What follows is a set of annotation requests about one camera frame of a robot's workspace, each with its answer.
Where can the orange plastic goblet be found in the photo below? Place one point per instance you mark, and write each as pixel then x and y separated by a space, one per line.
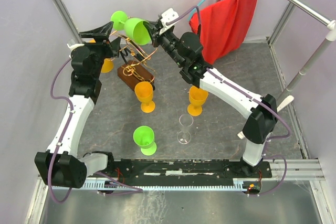
pixel 144 93
pixel 106 64
pixel 197 98

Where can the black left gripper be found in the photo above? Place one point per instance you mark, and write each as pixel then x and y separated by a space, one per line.
pixel 112 49

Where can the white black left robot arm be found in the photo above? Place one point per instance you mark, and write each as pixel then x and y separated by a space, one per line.
pixel 59 164

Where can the green plastic goblet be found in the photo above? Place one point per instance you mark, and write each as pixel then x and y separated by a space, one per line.
pixel 144 138
pixel 134 28

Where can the clear wine glass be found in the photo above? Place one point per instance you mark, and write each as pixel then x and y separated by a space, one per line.
pixel 186 122

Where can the white cable duct rail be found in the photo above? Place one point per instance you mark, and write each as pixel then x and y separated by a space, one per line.
pixel 100 184

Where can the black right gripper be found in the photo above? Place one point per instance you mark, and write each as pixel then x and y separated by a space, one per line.
pixel 154 30

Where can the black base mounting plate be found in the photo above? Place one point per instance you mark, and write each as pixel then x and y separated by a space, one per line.
pixel 185 172

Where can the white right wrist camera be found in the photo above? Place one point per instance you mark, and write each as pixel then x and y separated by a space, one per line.
pixel 168 16

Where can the red cloth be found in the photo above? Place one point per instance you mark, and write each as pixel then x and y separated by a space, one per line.
pixel 224 27

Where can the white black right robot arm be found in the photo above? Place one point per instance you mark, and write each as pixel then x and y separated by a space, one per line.
pixel 260 112

